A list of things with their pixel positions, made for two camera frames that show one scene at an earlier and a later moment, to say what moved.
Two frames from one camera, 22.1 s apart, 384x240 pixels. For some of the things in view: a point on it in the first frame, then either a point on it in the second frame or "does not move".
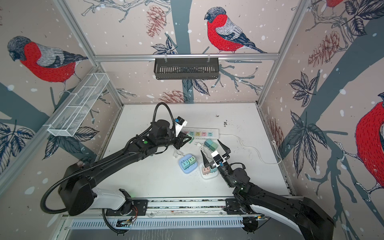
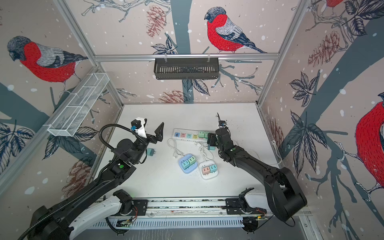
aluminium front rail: x=172 y=208 does not move
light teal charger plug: x=185 y=164 does not move
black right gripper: x=228 y=150 → x=212 y=138
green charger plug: x=191 y=160 does not move
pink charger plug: x=206 y=170 does not move
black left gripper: x=179 y=142 → x=154 y=139
